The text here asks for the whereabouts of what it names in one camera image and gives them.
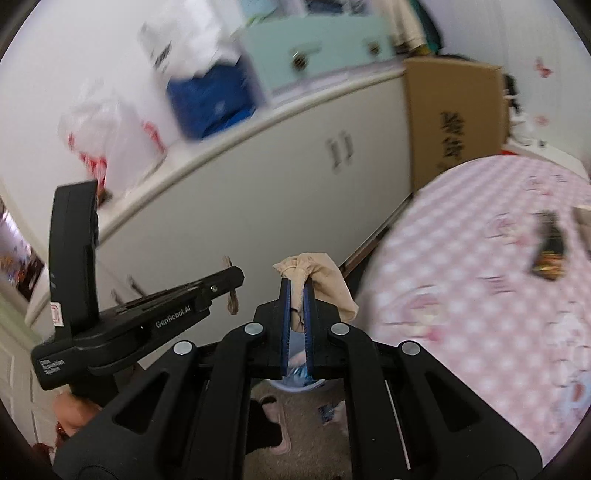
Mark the cardboard box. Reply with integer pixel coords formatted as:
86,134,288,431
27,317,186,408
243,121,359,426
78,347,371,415
403,56,507,193

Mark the blue patterned bag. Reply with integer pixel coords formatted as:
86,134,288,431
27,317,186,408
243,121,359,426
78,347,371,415
166,62,260,142

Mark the white wardrobe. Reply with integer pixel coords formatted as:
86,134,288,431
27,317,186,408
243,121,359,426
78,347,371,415
425,0,591,155

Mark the large teal drawer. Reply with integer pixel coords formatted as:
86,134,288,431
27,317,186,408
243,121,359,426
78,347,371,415
244,27,334,92

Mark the brown wrapper strip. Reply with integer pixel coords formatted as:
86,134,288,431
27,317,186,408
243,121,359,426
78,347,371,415
222,256,241,316

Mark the colourful wall poster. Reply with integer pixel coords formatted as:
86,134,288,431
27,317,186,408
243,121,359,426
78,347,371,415
0,198,45,302

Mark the cream jacket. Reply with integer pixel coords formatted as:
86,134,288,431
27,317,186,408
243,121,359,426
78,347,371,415
392,0,428,51

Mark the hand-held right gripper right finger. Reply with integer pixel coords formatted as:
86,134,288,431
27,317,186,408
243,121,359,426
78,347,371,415
304,277,544,480

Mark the lilac stair cabinet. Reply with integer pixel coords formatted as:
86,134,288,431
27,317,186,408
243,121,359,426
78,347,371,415
238,0,399,95

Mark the green jacket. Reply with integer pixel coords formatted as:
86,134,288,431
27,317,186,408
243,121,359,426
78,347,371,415
418,0,445,49

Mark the white paper bag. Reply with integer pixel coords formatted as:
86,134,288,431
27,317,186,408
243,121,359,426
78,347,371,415
139,0,241,80

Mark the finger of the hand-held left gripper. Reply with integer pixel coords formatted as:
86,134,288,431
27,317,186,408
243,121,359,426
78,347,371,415
198,266,246,305

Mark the pink checked tablecloth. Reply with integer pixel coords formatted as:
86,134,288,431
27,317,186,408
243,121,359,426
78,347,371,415
355,154,591,468

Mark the person's left hand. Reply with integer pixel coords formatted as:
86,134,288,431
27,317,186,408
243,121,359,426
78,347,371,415
52,394,103,437

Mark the low white cabinet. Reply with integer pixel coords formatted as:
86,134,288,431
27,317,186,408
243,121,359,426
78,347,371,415
28,65,415,334

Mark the black cloth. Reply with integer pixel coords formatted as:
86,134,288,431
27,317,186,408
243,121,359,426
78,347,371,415
502,73,523,117

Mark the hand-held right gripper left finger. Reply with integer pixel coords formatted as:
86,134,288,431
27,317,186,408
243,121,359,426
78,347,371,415
53,277,291,480

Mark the pink slipper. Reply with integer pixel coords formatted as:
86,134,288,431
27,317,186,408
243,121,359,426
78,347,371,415
259,394,292,456
332,401,350,437

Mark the beige stocking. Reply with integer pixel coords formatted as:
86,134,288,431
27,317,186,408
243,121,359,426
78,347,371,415
272,251,360,334

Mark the small teal drawer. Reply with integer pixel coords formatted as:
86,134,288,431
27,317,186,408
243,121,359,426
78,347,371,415
323,17,398,71

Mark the white red plastic bag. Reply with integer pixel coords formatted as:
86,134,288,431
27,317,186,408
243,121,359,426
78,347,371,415
58,80,170,195

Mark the dark snack wrapper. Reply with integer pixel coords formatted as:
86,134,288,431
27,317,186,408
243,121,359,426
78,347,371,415
530,211,568,281

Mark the white panelled door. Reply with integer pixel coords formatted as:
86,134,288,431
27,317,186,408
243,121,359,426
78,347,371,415
0,295,52,445

